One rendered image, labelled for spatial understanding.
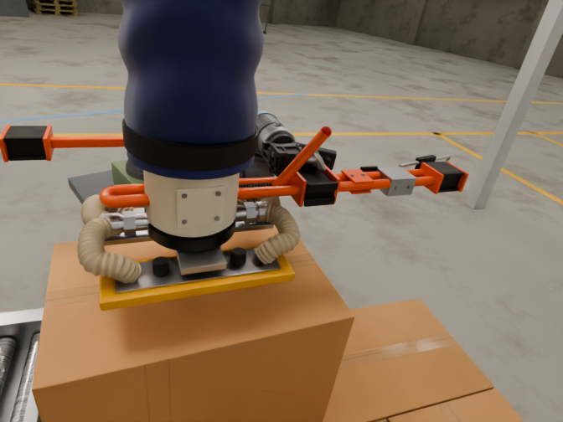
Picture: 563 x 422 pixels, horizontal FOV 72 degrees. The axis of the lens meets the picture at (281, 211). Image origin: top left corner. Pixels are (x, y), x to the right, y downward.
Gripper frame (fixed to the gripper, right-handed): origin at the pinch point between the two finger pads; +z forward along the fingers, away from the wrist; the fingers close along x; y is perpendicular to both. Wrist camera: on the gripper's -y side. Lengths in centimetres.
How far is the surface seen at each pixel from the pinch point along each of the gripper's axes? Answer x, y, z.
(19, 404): -63, 68, -9
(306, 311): -23.5, 5.5, 13.2
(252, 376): -34.9, 17.8, 17.7
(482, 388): -63, -57, 22
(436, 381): -63, -45, 16
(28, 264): -120, 94, -140
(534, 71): 1, -250, -147
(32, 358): -63, 67, -23
